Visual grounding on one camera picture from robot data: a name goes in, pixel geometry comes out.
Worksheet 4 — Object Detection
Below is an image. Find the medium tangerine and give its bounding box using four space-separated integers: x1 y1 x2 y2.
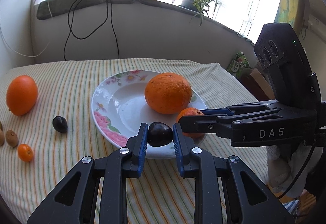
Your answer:
176 107 204 139

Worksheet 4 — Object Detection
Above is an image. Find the dark plum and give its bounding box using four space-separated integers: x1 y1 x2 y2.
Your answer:
147 122 174 147
53 116 68 134

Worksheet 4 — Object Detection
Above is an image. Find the large round orange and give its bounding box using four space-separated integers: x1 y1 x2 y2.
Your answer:
144 72 192 114

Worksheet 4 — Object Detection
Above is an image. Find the small kumquat orange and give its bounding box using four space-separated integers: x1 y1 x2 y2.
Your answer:
17 144 34 162

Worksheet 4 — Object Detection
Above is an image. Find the brown kiwi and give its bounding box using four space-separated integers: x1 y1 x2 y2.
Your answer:
5 130 19 147
0 130 5 146

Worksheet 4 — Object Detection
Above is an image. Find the large oval orange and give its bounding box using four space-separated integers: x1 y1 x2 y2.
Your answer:
6 75 38 116

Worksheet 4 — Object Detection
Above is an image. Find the white gloved hand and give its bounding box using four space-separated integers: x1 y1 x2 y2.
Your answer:
266 145 323 198

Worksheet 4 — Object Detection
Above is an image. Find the green snack package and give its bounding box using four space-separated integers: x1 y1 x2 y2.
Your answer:
227 51 252 79

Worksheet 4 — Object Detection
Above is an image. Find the white floral plate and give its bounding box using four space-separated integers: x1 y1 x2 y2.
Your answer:
90 69 208 160

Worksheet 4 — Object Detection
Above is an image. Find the black cable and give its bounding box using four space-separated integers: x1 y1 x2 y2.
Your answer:
63 0 121 61

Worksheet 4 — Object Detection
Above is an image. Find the white cable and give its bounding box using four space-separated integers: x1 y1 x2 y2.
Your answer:
0 0 55 59

